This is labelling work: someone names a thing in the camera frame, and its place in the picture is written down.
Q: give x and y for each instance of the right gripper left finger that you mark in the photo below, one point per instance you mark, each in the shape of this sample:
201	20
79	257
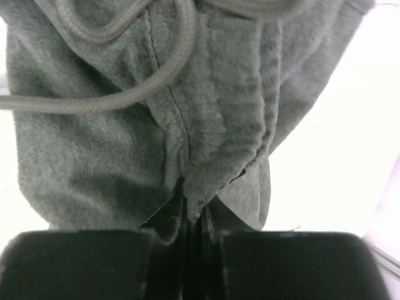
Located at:
89	265

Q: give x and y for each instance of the grey shorts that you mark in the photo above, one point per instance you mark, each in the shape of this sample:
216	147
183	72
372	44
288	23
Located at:
115	103

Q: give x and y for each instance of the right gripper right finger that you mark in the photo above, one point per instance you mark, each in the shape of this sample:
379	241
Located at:
295	266

